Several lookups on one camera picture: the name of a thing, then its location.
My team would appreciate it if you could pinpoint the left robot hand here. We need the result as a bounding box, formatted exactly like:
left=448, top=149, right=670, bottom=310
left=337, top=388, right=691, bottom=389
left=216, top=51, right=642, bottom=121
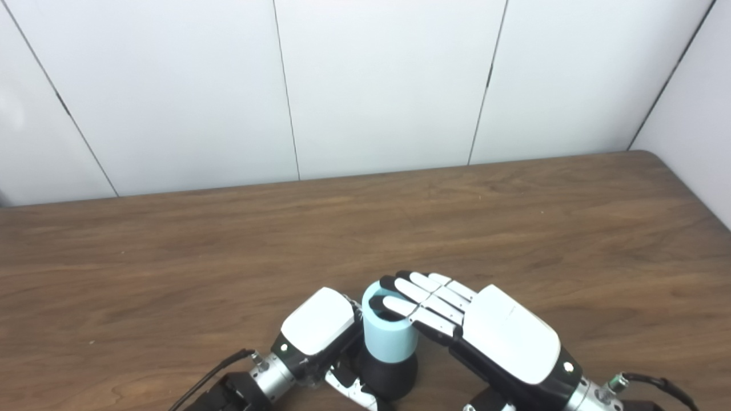
left=270, top=287, right=395, bottom=411

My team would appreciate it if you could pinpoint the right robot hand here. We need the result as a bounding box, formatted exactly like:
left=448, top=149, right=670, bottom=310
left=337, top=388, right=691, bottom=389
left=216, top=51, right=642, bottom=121
left=369, top=271, right=584, bottom=411

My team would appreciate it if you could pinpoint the light blue cylinder cup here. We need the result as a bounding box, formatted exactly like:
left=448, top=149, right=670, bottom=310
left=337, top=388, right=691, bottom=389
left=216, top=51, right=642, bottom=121
left=362, top=281, right=419, bottom=364

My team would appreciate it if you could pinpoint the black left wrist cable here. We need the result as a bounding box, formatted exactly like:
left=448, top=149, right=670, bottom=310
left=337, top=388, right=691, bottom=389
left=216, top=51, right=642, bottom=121
left=167, top=349, right=256, bottom=411

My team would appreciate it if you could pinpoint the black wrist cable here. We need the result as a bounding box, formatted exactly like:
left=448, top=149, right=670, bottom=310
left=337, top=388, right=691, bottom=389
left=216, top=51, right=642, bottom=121
left=608, top=372, right=700, bottom=411
left=167, top=349, right=256, bottom=411

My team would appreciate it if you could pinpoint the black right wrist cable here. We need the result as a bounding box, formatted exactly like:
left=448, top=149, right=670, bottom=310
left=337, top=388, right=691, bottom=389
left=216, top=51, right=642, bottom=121
left=608, top=372, right=700, bottom=411

